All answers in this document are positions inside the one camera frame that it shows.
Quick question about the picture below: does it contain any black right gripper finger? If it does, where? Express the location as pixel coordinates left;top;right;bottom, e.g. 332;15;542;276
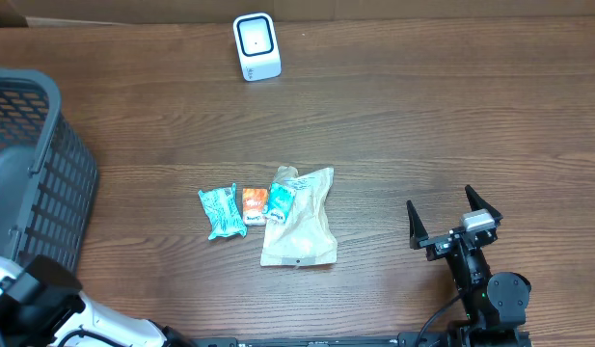
406;200;429;249
465;185;503;224

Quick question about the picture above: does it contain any beige plastic pouch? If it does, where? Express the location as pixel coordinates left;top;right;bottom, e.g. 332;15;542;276
260;166;338;267

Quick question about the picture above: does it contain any teal tissue pack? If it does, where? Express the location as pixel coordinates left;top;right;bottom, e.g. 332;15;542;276
263;182;296;224

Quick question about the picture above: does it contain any orange tissue pack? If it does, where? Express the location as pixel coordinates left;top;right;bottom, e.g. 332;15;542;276
242;188;268;226

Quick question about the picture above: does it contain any green snack packet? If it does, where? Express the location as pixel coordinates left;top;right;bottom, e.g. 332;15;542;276
198;183;248;241

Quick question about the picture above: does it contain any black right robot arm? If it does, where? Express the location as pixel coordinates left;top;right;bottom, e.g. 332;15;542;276
398;185;532;347

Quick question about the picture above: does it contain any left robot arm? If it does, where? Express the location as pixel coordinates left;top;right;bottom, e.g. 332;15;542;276
0;255;194;347

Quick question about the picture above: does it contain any white barcode scanner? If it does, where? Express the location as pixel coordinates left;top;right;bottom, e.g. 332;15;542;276
232;13;282;82

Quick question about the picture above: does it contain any grey plastic mesh basket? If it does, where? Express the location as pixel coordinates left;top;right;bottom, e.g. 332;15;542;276
0;67;99;272

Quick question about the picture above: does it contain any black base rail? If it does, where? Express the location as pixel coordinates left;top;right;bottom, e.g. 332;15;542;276
191;333;532;347

